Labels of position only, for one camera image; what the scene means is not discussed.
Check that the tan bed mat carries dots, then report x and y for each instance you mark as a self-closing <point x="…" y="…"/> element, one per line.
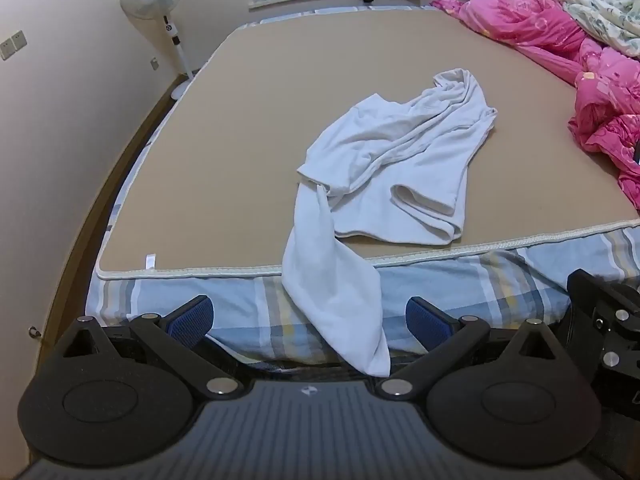
<point x="215" y="194"/>

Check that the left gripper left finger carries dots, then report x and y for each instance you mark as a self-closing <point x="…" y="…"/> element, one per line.
<point x="172" y="339"/>

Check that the white long-sleeve shirt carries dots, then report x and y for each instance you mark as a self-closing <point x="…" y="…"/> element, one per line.
<point x="394" y="172"/>

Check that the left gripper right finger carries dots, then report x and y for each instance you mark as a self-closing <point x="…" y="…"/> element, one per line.
<point x="447" y="341"/>

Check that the pink floral quilt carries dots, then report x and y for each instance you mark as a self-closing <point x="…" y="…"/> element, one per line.
<point x="606" y="110"/>

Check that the wall light switch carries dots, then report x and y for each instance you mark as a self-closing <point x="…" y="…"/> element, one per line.
<point x="12" y="45"/>

